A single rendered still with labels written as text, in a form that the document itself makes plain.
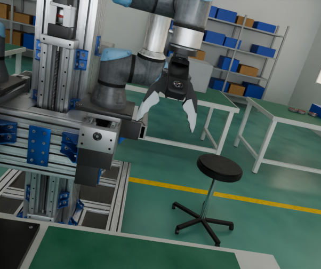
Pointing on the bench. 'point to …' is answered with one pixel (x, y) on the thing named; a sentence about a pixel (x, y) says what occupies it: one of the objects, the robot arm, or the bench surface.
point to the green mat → (122, 253)
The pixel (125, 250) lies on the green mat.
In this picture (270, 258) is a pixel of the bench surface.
